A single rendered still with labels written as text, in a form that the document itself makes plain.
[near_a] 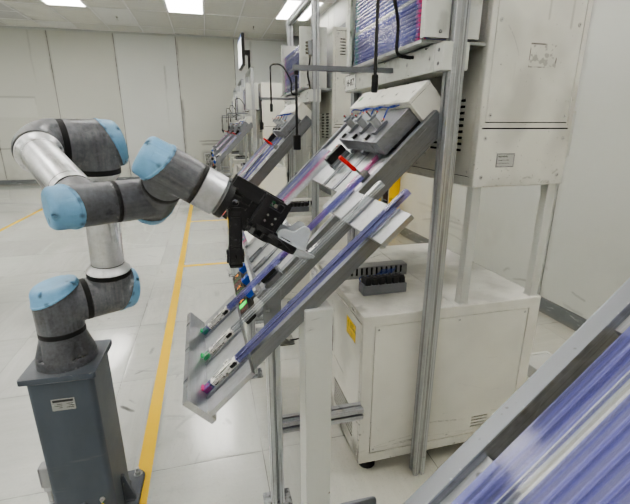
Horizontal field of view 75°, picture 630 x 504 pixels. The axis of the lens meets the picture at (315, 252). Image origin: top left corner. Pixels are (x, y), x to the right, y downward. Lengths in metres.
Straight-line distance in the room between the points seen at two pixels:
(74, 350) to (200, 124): 8.79
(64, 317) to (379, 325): 0.88
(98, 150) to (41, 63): 9.26
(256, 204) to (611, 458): 0.60
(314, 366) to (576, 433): 0.56
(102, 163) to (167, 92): 8.79
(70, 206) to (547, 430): 0.71
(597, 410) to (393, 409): 1.08
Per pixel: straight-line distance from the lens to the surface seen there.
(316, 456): 1.05
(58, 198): 0.77
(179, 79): 9.92
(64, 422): 1.39
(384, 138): 1.19
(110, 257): 1.24
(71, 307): 1.26
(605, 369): 0.48
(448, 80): 1.20
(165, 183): 0.74
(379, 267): 1.58
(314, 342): 0.87
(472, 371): 1.57
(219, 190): 0.73
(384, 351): 1.35
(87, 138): 1.14
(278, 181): 5.88
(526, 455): 0.47
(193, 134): 9.87
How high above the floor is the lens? 1.17
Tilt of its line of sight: 17 degrees down
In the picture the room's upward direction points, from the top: straight up
